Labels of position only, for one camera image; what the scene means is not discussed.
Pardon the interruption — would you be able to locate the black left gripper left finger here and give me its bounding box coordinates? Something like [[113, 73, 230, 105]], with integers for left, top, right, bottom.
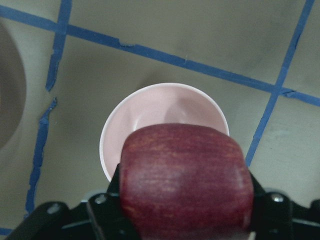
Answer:
[[86, 163, 123, 218]]

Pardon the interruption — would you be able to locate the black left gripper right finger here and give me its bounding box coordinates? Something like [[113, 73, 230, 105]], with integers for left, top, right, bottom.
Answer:
[[249, 172, 293, 220]]

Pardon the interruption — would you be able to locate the red apple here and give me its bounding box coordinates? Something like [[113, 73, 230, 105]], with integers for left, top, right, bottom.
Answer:
[[119, 124, 254, 240]]

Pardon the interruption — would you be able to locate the pink bowl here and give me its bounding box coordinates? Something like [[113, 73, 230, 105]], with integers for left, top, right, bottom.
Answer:
[[99, 82, 230, 181]]

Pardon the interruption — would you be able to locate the pink plate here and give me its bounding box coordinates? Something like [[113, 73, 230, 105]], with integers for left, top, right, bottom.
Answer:
[[0, 24, 27, 148]]

